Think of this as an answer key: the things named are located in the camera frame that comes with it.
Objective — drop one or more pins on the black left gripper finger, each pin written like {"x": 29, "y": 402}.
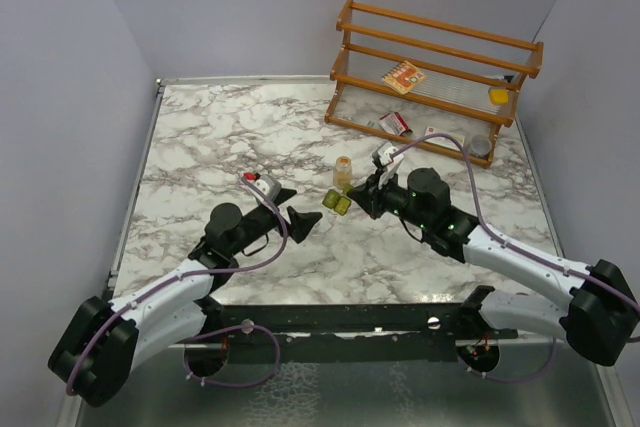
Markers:
{"x": 300, "y": 223}
{"x": 276, "y": 196}

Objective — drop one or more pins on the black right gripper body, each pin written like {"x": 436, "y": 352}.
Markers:
{"x": 390, "y": 197}

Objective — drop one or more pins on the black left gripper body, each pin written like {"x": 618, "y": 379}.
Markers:
{"x": 259, "y": 223}

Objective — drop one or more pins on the green pill organizer box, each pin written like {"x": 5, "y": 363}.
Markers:
{"x": 338, "y": 200}

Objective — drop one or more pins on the clear pill bottle gold lid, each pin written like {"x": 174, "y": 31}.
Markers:
{"x": 342, "y": 173}

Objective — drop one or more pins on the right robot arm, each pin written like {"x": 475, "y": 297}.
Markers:
{"x": 591, "y": 307}

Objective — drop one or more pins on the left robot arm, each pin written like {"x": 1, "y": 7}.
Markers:
{"x": 106, "y": 341}

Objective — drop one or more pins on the red white medicine packet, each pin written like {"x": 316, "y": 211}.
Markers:
{"x": 395, "y": 124}

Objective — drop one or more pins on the white green medicine box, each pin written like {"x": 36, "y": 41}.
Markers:
{"x": 444, "y": 138}

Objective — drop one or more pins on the grey round container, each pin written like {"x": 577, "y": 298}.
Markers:
{"x": 479, "y": 146}

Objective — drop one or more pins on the orange snack packet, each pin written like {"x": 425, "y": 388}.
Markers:
{"x": 404, "y": 77}

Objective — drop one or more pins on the wooden shelf rack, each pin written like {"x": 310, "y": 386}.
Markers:
{"x": 445, "y": 88}

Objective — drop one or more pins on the yellow lid container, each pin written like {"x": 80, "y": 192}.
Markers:
{"x": 498, "y": 96}

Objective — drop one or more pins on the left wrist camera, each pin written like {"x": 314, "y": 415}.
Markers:
{"x": 263, "y": 186}

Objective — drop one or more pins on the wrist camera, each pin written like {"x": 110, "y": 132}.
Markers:
{"x": 387, "y": 160}
{"x": 263, "y": 186}

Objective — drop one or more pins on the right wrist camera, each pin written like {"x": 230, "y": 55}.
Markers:
{"x": 387, "y": 160}

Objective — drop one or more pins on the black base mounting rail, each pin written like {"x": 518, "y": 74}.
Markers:
{"x": 340, "y": 333}

